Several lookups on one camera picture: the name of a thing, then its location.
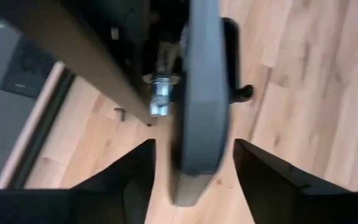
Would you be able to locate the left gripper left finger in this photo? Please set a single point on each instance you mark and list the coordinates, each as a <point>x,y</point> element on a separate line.
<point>135,174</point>

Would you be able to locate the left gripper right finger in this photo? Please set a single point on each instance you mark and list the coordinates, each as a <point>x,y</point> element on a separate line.
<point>266,177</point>

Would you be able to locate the black floor grate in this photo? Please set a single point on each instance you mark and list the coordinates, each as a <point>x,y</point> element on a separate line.
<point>26,71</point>

